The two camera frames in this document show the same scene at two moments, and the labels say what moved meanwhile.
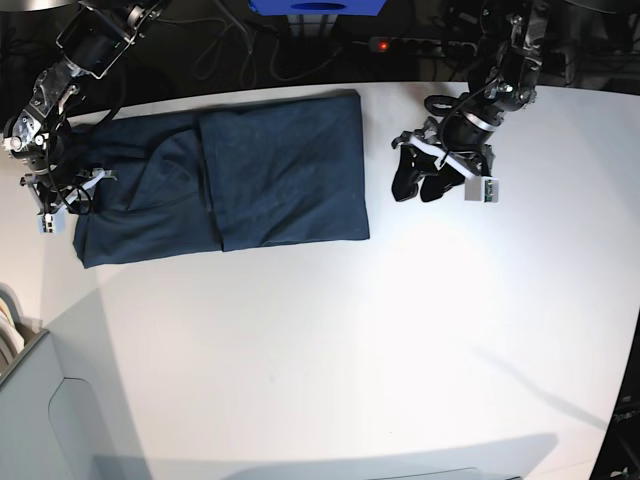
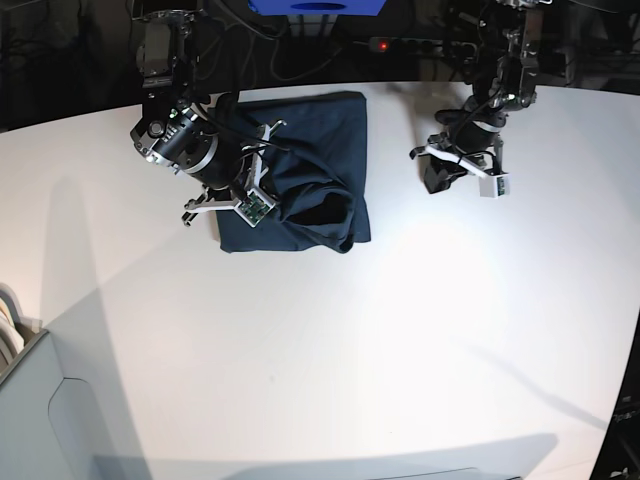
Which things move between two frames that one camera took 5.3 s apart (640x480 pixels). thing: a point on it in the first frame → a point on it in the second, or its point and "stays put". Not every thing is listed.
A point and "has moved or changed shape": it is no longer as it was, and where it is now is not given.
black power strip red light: x=382 y=44 stays put
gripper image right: x=429 y=139 → x=472 y=147
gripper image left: x=74 y=188 → x=229 y=195
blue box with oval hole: x=317 y=8 stays put
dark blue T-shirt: x=179 y=185 has moved or changed shape
